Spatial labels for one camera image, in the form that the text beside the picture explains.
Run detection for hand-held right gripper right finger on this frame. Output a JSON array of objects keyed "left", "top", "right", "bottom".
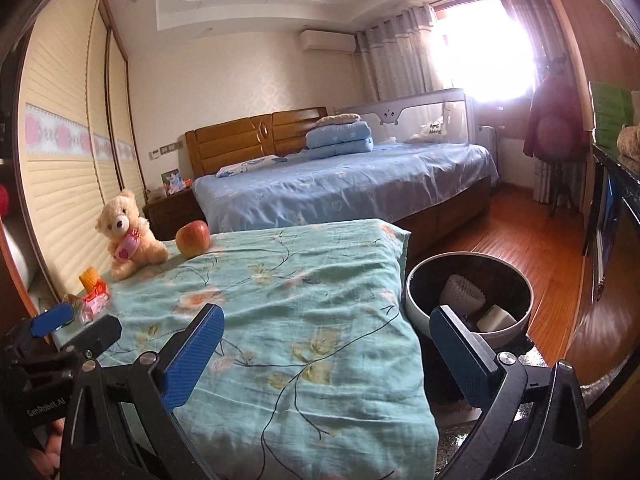
[{"left": 429, "top": 305, "right": 591, "bottom": 480}]

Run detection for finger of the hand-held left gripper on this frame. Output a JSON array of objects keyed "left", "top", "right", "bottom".
[
  {"left": 5, "top": 302, "right": 76, "bottom": 342},
  {"left": 60, "top": 316, "right": 123, "bottom": 361}
]

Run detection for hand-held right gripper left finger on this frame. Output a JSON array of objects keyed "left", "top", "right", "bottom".
[{"left": 60, "top": 302, "right": 236, "bottom": 480}]

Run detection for white plastic box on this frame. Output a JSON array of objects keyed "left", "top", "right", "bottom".
[{"left": 475, "top": 305, "right": 516, "bottom": 333}]

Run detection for white foam fruit net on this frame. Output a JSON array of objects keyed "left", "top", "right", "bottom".
[{"left": 439, "top": 274, "right": 487, "bottom": 317}]

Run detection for white round trash bin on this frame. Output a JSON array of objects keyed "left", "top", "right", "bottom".
[{"left": 405, "top": 252, "right": 535, "bottom": 348}]

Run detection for person's left hand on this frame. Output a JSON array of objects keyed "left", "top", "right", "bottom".
[{"left": 37, "top": 420, "right": 68, "bottom": 480}]

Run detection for red white candy wrapper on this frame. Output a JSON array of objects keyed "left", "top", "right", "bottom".
[{"left": 77, "top": 280, "right": 111, "bottom": 323}]

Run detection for white rounded bag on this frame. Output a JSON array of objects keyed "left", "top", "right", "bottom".
[{"left": 0, "top": 220, "right": 38, "bottom": 291}]

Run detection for beige teddy bear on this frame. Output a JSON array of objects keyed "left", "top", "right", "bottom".
[{"left": 95, "top": 190, "right": 170, "bottom": 281}]

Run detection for green floral blanket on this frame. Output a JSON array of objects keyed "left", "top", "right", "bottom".
[{"left": 52, "top": 217, "right": 441, "bottom": 480}]

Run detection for red apple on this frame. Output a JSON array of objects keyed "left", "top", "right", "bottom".
[{"left": 175, "top": 220, "right": 212, "bottom": 259}]

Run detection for wardrobe with slatted doors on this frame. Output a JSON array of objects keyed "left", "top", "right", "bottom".
[{"left": 0, "top": 0, "right": 148, "bottom": 341}]

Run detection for wooden nightstand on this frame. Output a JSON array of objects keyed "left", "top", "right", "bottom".
[{"left": 143, "top": 189, "right": 206, "bottom": 241}]

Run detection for silver foil sheet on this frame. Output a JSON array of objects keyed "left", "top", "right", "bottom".
[{"left": 432, "top": 335, "right": 631, "bottom": 480}]

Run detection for blue white printed pillow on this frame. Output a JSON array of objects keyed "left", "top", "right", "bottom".
[{"left": 216, "top": 155, "right": 288, "bottom": 178}]

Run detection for bed with blue sheet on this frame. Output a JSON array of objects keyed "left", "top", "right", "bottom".
[{"left": 192, "top": 141, "right": 501, "bottom": 241}]

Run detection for wooden headboard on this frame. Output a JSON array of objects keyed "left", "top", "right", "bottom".
[{"left": 185, "top": 106, "right": 328, "bottom": 178}]

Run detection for white radiator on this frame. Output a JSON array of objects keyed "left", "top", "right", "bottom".
[{"left": 479, "top": 125, "right": 501, "bottom": 153}]

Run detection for folded blue pillows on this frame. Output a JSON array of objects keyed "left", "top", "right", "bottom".
[{"left": 305, "top": 120, "right": 375, "bottom": 153}]

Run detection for hanging red clothes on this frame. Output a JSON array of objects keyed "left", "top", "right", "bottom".
[{"left": 522, "top": 67, "right": 591, "bottom": 163}]

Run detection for small patterned pillow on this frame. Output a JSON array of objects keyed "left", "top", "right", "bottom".
[{"left": 316, "top": 112, "right": 362, "bottom": 127}]

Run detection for beige yarn ball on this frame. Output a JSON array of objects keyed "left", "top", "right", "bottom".
[{"left": 616, "top": 124, "right": 640, "bottom": 162}]

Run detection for stack of green boxes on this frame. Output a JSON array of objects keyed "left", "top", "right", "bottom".
[{"left": 589, "top": 80, "right": 636, "bottom": 150}]

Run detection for grey patterned curtain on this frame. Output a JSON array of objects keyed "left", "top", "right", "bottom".
[
  {"left": 502, "top": 0, "right": 586, "bottom": 206},
  {"left": 356, "top": 2, "right": 441, "bottom": 106}
]

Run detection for white air conditioner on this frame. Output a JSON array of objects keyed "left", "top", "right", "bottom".
[{"left": 300, "top": 30, "right": 357, "bottom": 53}]

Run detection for photo frame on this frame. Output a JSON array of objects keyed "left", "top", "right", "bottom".
[{"left": 160, "top": 168, "right": 183, "bottom": 197}]

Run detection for grey bed guard rail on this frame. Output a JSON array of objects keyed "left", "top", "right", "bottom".
[{"left": 334, "top": 87, "right": 473, "bottom": 146}]

